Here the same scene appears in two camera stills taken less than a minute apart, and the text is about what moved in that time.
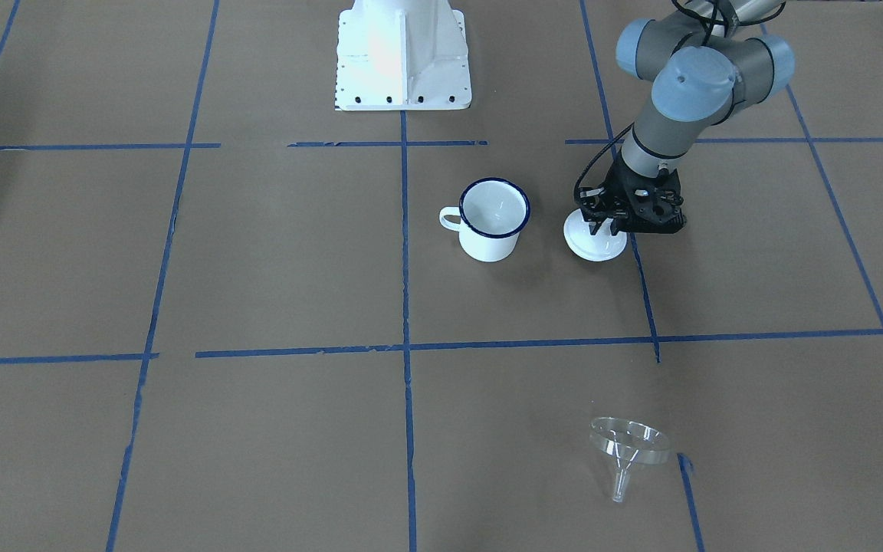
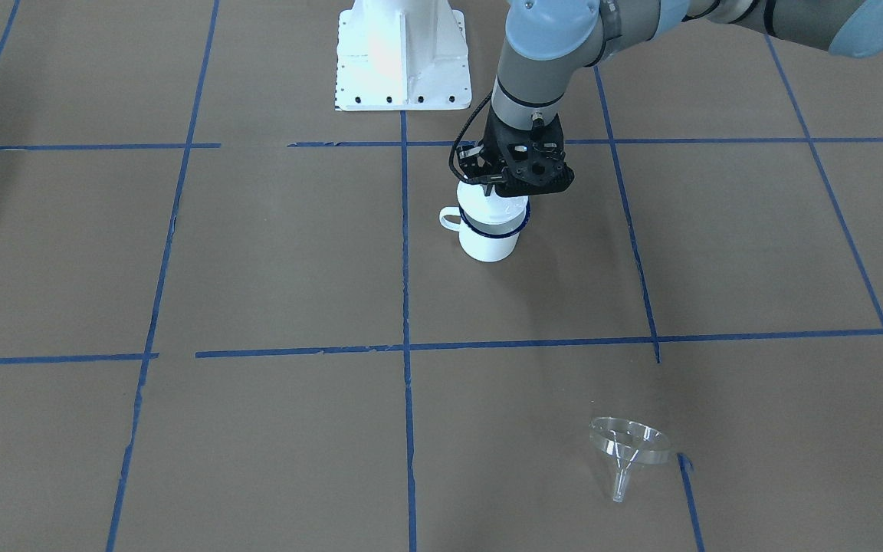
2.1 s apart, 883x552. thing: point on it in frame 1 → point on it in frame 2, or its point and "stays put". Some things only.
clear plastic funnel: (627, 444) stays put
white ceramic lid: (600, 247) → (492, 208)
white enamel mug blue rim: (493, 212) stays put
